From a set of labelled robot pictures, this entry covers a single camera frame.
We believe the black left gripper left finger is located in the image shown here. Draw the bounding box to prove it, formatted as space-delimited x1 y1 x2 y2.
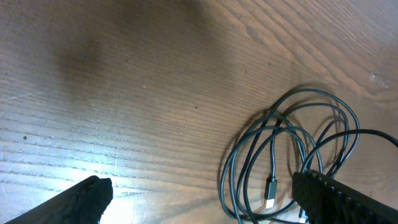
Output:
8 175 113 224

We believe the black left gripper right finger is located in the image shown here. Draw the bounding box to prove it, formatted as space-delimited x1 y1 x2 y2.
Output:
292 170 397 224

